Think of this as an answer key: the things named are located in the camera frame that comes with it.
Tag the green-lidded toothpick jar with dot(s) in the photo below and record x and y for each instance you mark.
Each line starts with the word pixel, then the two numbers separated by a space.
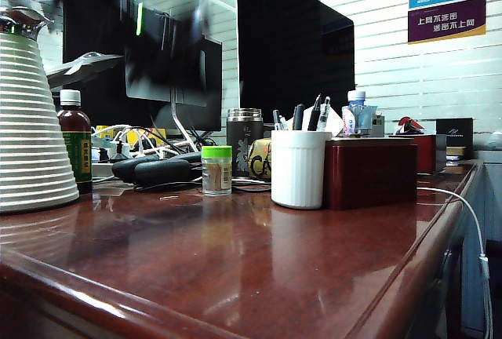
pixel 216 174

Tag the white fluted pen holder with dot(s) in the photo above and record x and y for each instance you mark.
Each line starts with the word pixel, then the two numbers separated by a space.
pixel 298 174

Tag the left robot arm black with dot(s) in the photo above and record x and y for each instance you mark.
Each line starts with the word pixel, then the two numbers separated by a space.
pixel 157 68

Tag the short black pen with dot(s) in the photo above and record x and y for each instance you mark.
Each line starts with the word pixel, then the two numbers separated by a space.
pixel 276 119

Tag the short clear pen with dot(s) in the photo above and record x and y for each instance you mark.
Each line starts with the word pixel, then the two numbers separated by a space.
pixel 282 123

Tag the thick black pen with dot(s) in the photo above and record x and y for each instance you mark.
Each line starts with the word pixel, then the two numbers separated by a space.
pixel 298 117

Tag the slim black pen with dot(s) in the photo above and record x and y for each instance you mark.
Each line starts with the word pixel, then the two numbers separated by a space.
pixel 313 115

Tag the clear gel pen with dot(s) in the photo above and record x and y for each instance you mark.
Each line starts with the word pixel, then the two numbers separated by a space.
pixel 324 113

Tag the red black desk ornament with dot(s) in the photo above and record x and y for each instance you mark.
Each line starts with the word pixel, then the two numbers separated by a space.
pixel 408 123

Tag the gold tissue pack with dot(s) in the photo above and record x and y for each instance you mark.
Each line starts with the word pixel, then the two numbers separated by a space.
pixel 260 162

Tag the black steel travel mug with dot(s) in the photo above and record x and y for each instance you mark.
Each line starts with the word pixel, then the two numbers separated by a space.
pixel 243 135

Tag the white tissue sheet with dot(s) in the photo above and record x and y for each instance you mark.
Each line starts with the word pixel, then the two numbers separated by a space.
pixel 335 123

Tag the loose wooden toothpick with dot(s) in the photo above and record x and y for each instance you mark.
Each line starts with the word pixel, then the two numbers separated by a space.
pixel 168 197

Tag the dark grey over-ear headphones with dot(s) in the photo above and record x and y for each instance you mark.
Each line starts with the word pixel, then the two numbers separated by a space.
pixel 157 172

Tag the clear water bottle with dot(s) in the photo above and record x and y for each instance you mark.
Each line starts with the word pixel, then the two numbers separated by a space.
pixel 355 119

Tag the large black monitor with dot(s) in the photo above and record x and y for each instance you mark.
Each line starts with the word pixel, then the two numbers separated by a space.
pixel 294 41

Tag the dark red lacquer box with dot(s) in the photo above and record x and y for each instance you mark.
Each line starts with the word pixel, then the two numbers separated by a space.
pixel 368 178

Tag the yellow packet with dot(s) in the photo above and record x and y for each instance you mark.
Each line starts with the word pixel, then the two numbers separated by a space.
pixel 104 131

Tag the white power strip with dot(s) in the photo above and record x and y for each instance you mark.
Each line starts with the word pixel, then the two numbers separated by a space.
pixel 102 166

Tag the small red box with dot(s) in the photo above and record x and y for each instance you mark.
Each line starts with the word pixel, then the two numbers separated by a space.
pixel 425 154

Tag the brown bottle white cap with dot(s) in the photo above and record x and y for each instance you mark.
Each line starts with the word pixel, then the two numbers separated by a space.
pixel 76 127

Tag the silver model aircraft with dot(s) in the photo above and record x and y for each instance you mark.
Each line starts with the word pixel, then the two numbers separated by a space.
pixel 78 70

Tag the AOC monitor back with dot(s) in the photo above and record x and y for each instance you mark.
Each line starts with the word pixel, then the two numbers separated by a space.
pixel 98 21

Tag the black gift box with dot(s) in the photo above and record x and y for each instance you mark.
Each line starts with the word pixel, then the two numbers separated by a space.
pixel 455 131

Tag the white ribbed thermos jug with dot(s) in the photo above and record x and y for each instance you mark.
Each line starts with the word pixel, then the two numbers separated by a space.
pixel 31 139

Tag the purple and blue wall poster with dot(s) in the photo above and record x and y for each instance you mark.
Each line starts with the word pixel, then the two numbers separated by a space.
pixel 447 21

